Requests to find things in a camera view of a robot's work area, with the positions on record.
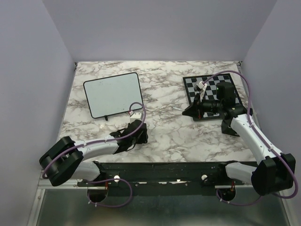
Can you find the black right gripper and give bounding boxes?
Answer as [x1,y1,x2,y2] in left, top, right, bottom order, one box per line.
[182,92,223,119]

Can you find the black framed whiteboard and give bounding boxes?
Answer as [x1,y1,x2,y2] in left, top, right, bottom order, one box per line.
[83,73,143,119]

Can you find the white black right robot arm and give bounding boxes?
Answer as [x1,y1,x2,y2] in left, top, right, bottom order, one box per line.
[182,82,296,196]

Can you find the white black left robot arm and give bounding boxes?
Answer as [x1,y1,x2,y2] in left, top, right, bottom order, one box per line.
[39,120,148,186]

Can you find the black grey chessboard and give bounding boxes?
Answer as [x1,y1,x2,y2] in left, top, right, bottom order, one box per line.
[182,73,243,121]

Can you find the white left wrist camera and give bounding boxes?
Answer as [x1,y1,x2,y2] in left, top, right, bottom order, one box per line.
[130,113,143,123]

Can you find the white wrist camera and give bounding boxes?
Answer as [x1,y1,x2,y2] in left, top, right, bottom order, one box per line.
[130,113,143,123]
[195,81,207,102]

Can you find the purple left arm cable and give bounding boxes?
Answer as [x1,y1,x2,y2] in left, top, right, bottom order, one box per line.
[41,102,147,180]

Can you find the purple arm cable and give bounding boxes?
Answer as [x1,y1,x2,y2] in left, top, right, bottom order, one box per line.
[202,70,296,199]
[41,102,147,180]

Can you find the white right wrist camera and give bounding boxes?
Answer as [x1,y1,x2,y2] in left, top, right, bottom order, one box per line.
[195,81,207,102]

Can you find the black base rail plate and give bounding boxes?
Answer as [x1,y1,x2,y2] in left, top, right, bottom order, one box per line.
[78,162,244,196]

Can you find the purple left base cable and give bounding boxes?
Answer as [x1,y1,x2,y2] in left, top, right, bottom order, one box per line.
[83,178,133,208]

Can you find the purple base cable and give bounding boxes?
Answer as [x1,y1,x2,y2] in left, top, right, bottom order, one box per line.
[83,178,133,208]
[216,188,264,206]

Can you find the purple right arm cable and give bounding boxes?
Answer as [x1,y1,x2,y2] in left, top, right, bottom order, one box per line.
[202,70,296,199]

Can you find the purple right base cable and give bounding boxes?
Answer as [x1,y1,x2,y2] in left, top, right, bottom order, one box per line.
[216,188,264,206]

